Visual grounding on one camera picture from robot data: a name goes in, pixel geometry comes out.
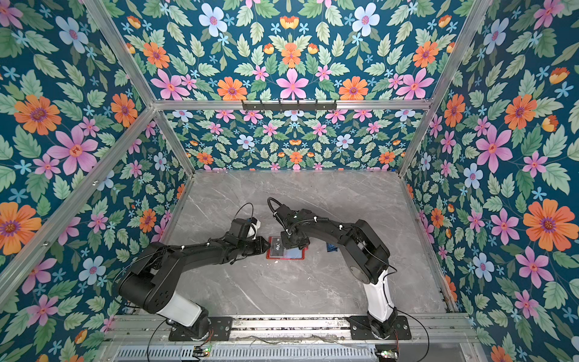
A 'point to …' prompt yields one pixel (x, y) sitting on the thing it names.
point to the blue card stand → (331, 247)
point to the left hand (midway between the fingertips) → (272, 243)
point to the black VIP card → (277, 246)
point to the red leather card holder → (294, 253)
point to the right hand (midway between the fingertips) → (294, 239)
